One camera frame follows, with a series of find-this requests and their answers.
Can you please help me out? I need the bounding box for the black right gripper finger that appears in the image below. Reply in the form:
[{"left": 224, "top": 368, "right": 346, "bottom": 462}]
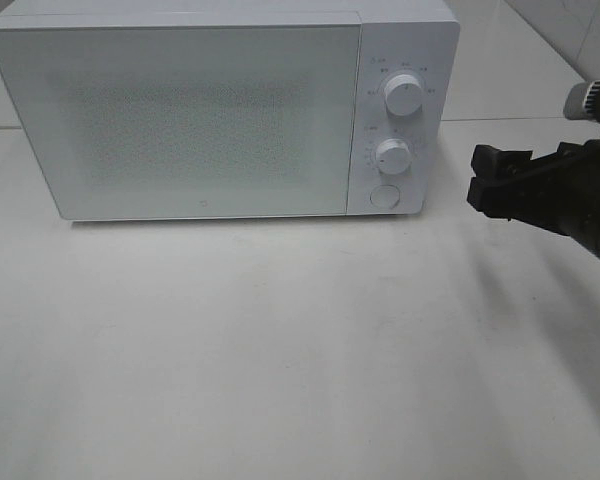
[
  {"left": 467, "top": 178, "right": 560, "bottom": 233},
  {"left": 470, "top": 144, "right": 560, "bottom": 180}
]

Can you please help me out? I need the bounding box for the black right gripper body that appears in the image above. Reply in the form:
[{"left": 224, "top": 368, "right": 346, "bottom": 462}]
[{"left": 524, "top": 138, "right": 600, "bottom": 276}]

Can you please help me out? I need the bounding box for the white microwave knob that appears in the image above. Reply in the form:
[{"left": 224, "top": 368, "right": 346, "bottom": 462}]
[
  {"left": 383, "top": 73, "right": 423, "bottom": 117},
  {"left": 375, "top": 139, "right": 413, "bottom": 176}
]

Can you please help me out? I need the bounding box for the round white door-release button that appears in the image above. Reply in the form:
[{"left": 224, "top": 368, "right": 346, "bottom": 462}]
[{"left": 370, "top": 185, "right": 400, "bottom": 210}]

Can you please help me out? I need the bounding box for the white microwave door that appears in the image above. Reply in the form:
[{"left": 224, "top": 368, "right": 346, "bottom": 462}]
[{"left": 0, "top": 26, "right": 359, "bottom": 221}]

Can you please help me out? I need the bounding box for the white microwave oven body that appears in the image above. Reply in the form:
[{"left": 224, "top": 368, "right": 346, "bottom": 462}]
[{"left": 0, "top": 1, "right": 460, "bottom": 220}]

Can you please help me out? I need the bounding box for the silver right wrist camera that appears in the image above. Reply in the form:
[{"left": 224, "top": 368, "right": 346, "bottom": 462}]
[{"left": 563, "top": 80, "right": 600, "bottom": 124}]

